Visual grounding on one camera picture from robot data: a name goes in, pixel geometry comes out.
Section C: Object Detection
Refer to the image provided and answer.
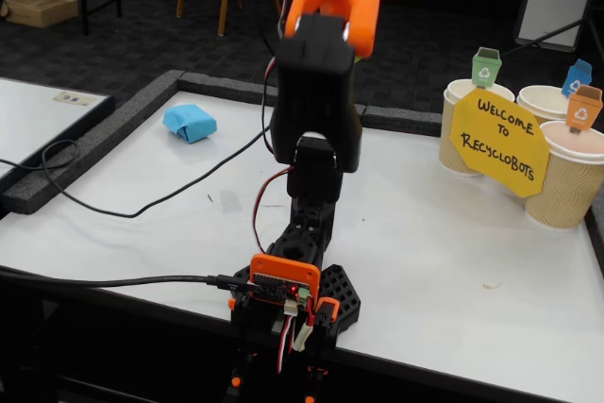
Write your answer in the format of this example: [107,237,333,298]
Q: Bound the black robot base with clamps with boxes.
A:
[226,207,362,403]

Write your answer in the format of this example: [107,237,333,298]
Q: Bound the red white black servo wire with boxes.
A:
[276,312,308,374]

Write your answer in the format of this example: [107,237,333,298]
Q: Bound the green recycling bin tag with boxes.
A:
[471,46,503,91]

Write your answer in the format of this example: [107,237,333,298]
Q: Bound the short black foam strip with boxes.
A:
[361,104,444,138]

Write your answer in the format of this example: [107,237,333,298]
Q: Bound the thick black USB cable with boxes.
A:
[0,264,259,294]

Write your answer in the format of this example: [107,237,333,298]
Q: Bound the yellow welcome sign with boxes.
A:
[449,88,551,198]

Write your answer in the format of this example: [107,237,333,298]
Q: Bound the cardboard box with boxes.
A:
[0,0,80,29]

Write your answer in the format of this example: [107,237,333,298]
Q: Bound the thin black camera cable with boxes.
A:
[0,0,303,219]

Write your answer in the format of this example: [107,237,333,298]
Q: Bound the paper cup with orange tag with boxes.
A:
[524,120,604,230]

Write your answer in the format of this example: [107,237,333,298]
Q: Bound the long black foam strip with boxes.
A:
[2,70,185,215]
[176,71,367,126]

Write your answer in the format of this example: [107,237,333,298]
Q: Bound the small paper label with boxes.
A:
[53,91,98,107]

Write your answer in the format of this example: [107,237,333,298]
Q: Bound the blue recycling bin tag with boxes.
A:
[561,59,594,96]

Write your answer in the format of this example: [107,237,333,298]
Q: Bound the paper cup with blue tag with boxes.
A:
[516,85,586,126]

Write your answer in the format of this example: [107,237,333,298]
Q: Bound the paper cup with green tag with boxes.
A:
[438,79,515,177]

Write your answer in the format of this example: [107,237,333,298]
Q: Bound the orange recycling bin tag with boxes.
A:
[564,84,604,135]

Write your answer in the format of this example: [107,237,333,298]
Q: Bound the blue paper ball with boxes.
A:
[162,103,218,144]

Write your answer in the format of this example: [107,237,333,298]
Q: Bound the orange controller board housing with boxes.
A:
[248,253,322,304]

